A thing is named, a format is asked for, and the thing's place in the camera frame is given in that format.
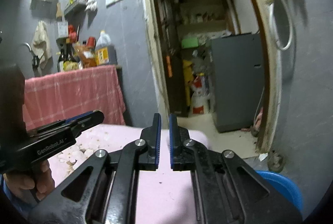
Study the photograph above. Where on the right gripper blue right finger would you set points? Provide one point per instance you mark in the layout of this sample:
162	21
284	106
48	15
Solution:
180	156

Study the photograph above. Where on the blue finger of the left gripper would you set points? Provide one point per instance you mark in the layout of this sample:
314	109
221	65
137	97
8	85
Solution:
78	117

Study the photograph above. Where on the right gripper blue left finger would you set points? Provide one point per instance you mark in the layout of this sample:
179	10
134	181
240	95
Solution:
150	154

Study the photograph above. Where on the chrome kitchen faucet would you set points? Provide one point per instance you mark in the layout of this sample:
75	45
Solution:
29	47

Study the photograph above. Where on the left hand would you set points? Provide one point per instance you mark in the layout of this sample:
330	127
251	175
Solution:
30	189

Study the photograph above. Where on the red plaid cloth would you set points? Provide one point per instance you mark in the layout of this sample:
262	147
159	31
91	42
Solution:
64	95

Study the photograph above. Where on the dark sauce bottle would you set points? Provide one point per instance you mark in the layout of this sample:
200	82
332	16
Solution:
61	60

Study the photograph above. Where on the red white rice bag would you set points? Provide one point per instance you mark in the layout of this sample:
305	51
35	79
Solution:
200	96

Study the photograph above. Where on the large cooking oil jug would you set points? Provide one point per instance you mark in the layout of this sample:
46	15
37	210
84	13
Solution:
105	53

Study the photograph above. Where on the hanging beige towel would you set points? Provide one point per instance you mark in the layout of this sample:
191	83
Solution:
41	44

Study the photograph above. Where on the red cup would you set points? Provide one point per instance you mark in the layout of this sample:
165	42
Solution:
91	42

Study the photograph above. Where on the blue plastic basin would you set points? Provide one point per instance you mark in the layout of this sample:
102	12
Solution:
284	186

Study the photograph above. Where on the grey washing machine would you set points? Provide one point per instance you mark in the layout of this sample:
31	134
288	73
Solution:
237	80

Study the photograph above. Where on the green box on shelf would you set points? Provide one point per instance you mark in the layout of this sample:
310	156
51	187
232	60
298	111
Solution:
190	42

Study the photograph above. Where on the wooden door frame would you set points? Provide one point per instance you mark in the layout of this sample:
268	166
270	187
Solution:
273	85

